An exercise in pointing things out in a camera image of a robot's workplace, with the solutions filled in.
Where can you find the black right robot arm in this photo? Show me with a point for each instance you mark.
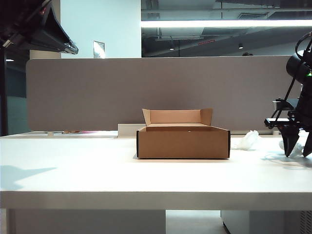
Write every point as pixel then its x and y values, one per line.
pixel 298 67

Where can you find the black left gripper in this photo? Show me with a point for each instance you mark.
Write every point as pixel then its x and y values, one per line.
pixel 19 22

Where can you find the black pendant spotlight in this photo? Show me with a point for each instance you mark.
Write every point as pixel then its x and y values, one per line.
pixel 171 47
pixel 240 45

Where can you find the long ceiling light strip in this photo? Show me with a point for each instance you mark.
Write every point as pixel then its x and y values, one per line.
pixel 219 24

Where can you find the dark-haired person head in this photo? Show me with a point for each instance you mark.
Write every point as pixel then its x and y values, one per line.
pixel 247 54

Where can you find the brown cardboard box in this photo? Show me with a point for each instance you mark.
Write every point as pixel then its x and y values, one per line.
pixel 182 146

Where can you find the pink flat item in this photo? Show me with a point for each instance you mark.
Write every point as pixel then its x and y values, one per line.
pixel 89 132

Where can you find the grey desk leg panel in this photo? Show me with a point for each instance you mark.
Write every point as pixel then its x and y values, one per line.
pixel 85 221

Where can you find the white divider foot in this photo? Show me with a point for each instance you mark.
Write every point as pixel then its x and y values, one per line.
pixel 50 133

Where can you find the grey fabric desk divider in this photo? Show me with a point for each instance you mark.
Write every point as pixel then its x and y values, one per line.
pixel 122 92

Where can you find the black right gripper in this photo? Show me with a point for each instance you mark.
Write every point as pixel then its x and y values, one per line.
pixel 304 107

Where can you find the brown flat item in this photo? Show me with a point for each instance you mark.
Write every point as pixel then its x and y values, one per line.
pixel 70 132

